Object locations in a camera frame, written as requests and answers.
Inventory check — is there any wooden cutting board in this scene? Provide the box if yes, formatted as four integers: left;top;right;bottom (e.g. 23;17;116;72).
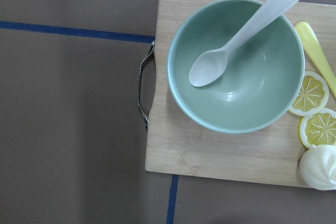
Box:
145;0;335;187

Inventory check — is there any white plastic spoon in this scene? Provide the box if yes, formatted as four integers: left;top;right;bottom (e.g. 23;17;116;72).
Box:
188;0;299;87

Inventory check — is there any mint green bowl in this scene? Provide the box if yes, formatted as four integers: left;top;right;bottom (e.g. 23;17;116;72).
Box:
166;0;305;134

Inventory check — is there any lemon slice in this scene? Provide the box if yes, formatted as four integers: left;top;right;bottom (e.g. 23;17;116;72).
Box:
298;108;335;149
289;71;329;116

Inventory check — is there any yellow plastic knife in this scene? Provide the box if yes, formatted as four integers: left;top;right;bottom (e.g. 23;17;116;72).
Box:
295;22;335;96

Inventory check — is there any white garlic bulb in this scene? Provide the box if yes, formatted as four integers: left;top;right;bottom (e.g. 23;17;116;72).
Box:
299;145;335;190

